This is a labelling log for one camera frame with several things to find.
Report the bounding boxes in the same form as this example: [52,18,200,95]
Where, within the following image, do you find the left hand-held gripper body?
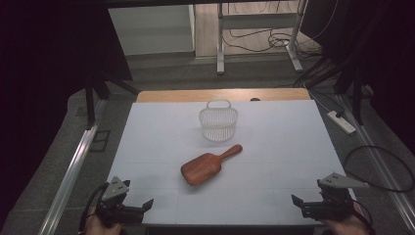
[96,176,145,228]

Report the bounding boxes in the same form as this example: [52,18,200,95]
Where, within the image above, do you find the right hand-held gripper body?
[301,171,370,223]

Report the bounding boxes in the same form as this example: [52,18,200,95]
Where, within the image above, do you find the wooden hairbrush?
[180,143,244,187]

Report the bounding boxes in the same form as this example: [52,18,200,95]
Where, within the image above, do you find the white plastic basket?
[199,98,239,143]

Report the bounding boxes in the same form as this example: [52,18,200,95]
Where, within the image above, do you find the person's left hand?
[85,209,123,235]

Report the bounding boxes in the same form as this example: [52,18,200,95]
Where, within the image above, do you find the person's right hand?
[321,213,372,235]

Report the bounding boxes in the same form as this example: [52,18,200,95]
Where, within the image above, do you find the white foam board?
[107,99,358,227]

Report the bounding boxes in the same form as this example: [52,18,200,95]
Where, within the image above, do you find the white power strip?
[327,110,357,135]

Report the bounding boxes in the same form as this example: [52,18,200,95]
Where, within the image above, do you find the black tripod stand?
[293,57,368,127]
[83,72,142,131]

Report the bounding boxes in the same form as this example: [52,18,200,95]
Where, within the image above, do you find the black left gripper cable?
[78,181,110,233]

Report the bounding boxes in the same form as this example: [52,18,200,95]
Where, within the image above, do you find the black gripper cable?
[351,198,375,231]
[78,181,110,233]

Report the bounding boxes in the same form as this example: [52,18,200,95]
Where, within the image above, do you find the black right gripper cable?
[351,198,375,231]

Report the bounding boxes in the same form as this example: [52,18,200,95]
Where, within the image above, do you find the aluminium floor rail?
[337,93,415,233]
[37,99,109,235]

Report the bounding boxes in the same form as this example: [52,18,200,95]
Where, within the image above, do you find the black looped floor cable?
[344,144,415,194]

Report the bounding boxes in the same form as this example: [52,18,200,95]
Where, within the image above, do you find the white power strip cable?
[302,81,331,114]

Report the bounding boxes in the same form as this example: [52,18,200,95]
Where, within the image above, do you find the tangled floor cables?
[222,0,341,61]

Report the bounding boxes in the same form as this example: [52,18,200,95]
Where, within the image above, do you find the white metal desk frame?
[216,0,309,75]

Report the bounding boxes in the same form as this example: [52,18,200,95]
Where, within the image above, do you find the white wall panel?
[108,4,196,57]

